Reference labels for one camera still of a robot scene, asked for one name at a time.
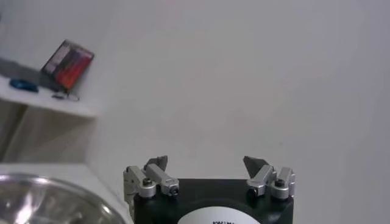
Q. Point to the stainless steel steamer basket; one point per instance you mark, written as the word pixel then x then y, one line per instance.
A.
pixel 30 201

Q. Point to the white side desk with laptop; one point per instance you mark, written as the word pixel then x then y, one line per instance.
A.
pixel 45 103

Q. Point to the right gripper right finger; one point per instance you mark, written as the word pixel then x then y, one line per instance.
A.
pixel 262 178

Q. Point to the small black device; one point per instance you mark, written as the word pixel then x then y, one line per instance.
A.
pixel 58 96

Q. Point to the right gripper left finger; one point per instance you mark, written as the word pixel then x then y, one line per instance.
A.
pixel 158 176

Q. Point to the blue computer mouse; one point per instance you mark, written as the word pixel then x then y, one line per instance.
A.
pixel 22 85

